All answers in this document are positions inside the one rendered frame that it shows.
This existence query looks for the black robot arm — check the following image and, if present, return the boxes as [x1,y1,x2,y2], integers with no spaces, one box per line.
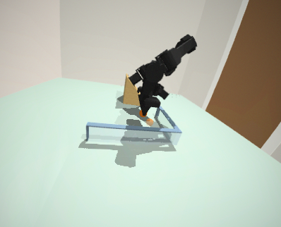
[128,34,197,100]

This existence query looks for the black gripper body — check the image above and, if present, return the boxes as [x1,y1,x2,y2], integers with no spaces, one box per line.
[137,78,161,108]

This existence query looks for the clear low l-shaped wall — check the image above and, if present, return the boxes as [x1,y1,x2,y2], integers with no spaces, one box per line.
[87,108,182,145]

